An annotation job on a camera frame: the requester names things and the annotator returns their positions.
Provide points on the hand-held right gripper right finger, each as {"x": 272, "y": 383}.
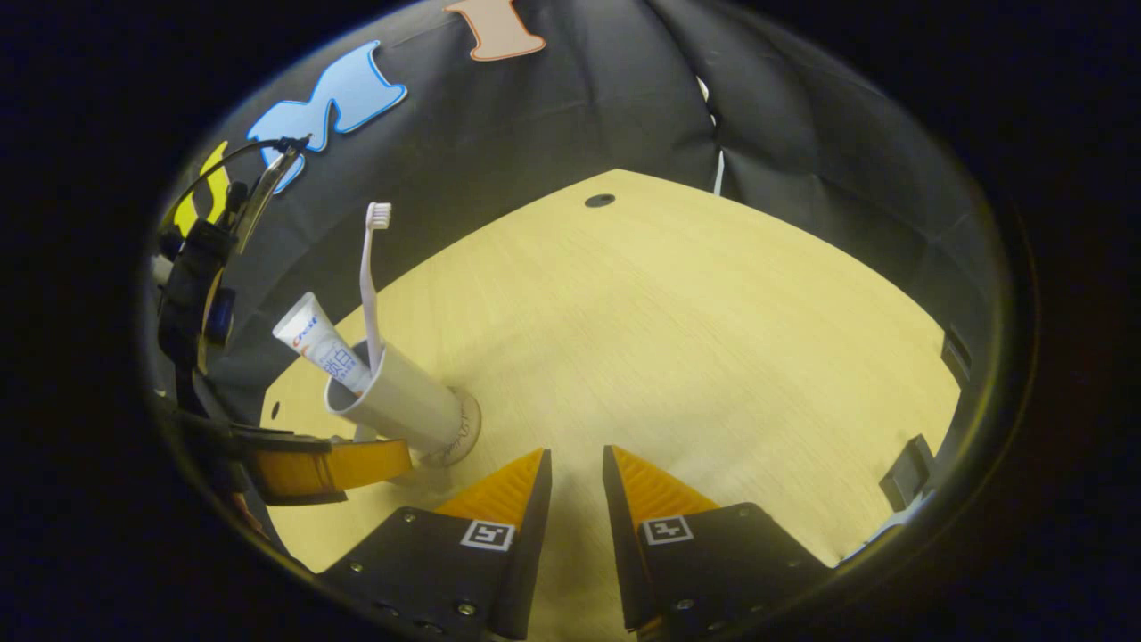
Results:
{"x": 624, "y": 553}

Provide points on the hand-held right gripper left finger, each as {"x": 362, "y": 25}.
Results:
{"x": 526, "y": 553}

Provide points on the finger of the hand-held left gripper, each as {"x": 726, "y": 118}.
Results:
{"x": 330, "y": 465}

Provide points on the white cup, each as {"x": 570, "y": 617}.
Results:
{"x": 410, "y": 397}

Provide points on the white toothpaste tube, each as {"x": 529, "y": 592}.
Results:
{"x": 321, "y": 343}

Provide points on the round cork coaster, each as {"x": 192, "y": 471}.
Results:
{"x": 468, "y": 419}

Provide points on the white toothbrush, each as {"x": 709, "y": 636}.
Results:
{"x": 367, "y": 285}

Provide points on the light wooden desktop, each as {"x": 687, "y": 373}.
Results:
{"x": 669, "y": 339}

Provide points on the black desk clamp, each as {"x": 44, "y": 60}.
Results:
{"x": 956, "y": 355}
{"x": 909, "y": 471}

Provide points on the black backdrop cloth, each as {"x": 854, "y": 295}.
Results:
{"x": 579, "y": 107}

